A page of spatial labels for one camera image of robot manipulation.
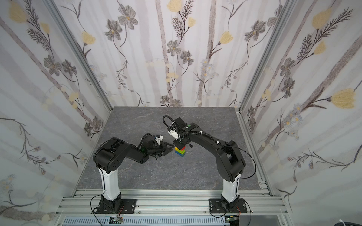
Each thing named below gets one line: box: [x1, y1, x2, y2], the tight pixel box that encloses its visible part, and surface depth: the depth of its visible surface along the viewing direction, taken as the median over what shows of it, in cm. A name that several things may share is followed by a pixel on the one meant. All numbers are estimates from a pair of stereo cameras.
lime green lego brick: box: [175, 147, 186, 155], surface depth 92 cm
